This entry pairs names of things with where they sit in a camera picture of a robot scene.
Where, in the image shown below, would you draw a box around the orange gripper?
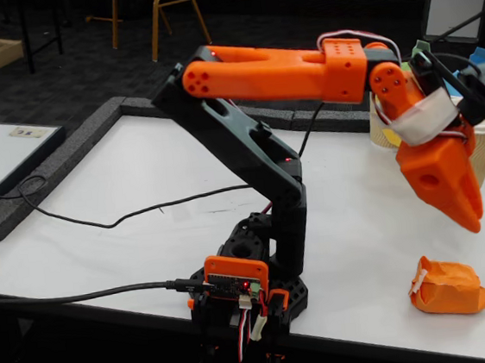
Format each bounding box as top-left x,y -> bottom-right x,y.
392,125 -> 485,242

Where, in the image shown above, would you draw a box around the orange paper-wrapped packet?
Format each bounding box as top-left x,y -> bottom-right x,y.
403,249 -> 485,322

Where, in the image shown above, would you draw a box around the paper cup with green label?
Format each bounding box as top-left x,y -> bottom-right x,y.
364,89 -> 406,153

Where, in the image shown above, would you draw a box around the green glass bin label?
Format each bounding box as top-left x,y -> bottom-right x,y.
409,38 -> 431,61

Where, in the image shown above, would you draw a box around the grey foam border strip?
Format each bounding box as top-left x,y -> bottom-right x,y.
0,96 -> 141,243
117,72 -> 373,160

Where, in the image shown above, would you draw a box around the black orange table clamp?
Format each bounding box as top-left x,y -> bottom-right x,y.
185,294 -> 223,363
255,286 -> 298,363

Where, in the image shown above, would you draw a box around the orange-cased controller board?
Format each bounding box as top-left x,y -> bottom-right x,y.
201,250 -> 274,303

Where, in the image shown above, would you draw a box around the small paper sticker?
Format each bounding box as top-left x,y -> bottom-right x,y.
6,123 -> 51,142

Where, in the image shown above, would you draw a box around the black table leg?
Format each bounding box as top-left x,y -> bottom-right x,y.
16,0 -> 38,76

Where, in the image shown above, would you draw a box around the tape-wrapped wrist camera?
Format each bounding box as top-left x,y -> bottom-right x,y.
384,43 -> 485,150

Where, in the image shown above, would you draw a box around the black cable behind arm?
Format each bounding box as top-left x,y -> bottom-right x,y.
292,100 -> 332,159

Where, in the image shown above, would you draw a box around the white servo cable loop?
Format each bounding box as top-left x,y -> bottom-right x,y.
314,22 -> 404,73

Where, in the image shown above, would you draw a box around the white red black servo wires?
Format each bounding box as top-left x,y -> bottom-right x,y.
230,290 -> 274,363

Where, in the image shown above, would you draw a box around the thin black power cable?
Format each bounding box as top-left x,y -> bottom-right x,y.
0,152 -> 258,241

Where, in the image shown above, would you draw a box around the black usb cable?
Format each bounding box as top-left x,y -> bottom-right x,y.
0,266 -> 208,313

